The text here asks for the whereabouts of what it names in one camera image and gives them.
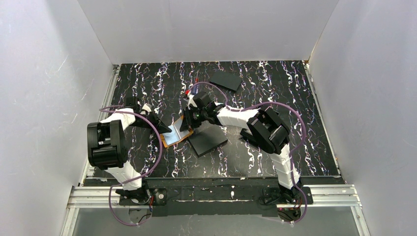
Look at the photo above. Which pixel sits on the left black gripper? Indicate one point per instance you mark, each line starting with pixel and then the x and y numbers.
pixel 153 118

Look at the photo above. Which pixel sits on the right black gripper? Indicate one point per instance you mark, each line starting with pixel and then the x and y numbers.
pixel 188 118

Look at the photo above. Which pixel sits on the orange leather card holder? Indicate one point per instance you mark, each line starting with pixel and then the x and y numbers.
pixel 175 136

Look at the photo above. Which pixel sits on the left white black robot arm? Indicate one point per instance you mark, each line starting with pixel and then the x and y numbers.
pixel 107 148

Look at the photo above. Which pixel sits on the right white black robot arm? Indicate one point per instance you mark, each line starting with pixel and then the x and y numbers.
pixel 260 124

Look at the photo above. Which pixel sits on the blue red screwdriver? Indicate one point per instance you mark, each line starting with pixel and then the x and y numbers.
pixel 195 88

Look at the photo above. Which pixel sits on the flat black box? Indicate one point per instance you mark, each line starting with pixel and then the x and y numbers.
pixel 226 80

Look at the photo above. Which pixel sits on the open black plastic box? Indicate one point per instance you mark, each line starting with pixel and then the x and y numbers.
pixel 247 136

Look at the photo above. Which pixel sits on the black network switch box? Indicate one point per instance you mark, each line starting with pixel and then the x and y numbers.
pixel 206 139

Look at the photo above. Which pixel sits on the aluminium front frame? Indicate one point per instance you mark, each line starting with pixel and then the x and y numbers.
pixel 95 211

